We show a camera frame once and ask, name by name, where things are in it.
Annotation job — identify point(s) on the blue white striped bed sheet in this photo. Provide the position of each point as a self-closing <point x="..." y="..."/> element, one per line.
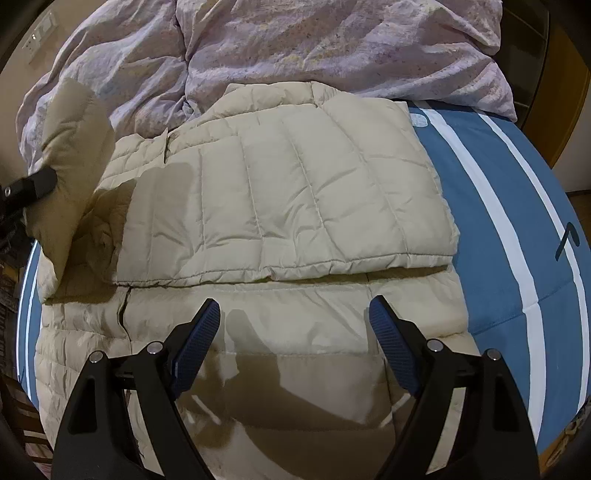
<point x="485" y="230"/>

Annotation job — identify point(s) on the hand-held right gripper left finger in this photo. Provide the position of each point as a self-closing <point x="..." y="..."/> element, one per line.
<point x="196" y="341"/>

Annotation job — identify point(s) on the wooden wardrobe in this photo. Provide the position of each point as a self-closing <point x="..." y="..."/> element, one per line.
<point x="568" y="115"/>

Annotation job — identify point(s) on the beige puffer jacket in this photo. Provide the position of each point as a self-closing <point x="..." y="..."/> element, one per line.
<point x="300" y="184"/>

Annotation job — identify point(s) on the white wall switch panel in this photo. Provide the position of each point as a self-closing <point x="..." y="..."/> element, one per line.
<point x="41" y="37"/>

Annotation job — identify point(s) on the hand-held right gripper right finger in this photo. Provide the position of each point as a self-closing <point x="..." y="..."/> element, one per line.
<point x="392" y="341"/>

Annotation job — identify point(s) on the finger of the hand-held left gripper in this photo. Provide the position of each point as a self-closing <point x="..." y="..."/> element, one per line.
<point x="32" y="184"/>

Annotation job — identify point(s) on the lilac patterned duvet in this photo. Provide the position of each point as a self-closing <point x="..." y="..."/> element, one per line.
<point x="323" y="46"/>

